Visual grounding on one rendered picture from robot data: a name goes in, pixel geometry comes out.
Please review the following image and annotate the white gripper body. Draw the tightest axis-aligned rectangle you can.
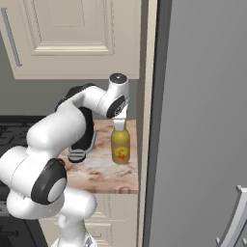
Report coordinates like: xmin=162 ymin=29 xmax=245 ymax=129
xmin=112 ymin=117 xmax=127 ymax=132

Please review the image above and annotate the cream tall side panel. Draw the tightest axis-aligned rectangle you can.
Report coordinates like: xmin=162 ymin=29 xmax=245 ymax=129
xmin=136 ymin=0 xmax=159 ymax=247

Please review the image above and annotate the black stove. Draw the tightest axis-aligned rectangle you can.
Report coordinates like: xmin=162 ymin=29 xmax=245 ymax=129
xmin=0 ymin=114 xmax=50 ymax=247

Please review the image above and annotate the grey fridge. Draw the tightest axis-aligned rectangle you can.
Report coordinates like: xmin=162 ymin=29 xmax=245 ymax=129
xmin=142 ymin=0 xmax=247 ymax=247

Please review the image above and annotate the silver fridge handle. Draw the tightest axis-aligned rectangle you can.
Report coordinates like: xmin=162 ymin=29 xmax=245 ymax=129
xmin=215 ymin=184 xmax=247 ymax=247

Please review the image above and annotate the cream upper cupboard door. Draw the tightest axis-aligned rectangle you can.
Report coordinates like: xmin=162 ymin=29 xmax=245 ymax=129
xmin=0 ymin=0 xmax=143 ymax=81

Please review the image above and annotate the grey cupboard door handle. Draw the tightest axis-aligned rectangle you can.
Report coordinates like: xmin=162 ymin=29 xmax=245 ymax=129
xmin=0 ymin=7 xmax=23 ymax=69

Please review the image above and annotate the yellow-green glass bottle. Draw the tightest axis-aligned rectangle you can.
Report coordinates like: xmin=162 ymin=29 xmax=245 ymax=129
xmin=110 ymin=120 xmax=131 ymax=166

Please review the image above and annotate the cream lower cupboard front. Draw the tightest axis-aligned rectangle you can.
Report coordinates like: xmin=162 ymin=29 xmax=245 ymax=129
xmin=39 ymin=192 xmax=140 ymax=247

